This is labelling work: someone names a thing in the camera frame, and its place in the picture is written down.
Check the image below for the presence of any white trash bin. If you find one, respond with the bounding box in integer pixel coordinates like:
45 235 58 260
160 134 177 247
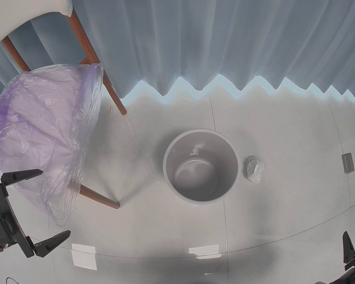
163 129 240 205

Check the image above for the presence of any crumpled white paper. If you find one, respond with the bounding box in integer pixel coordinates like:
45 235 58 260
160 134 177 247
246 156 266 184

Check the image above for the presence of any white cushioned wooden chair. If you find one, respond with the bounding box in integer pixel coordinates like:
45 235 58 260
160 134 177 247
0 0 128 211

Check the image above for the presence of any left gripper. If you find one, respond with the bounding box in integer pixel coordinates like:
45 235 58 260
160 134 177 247
0 169 71 259

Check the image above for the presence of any pale blue curtain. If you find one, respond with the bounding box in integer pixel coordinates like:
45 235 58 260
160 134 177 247
0 0 355 100

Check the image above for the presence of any purple plastic bag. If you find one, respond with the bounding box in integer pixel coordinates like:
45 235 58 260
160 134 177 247
0 63 105 227

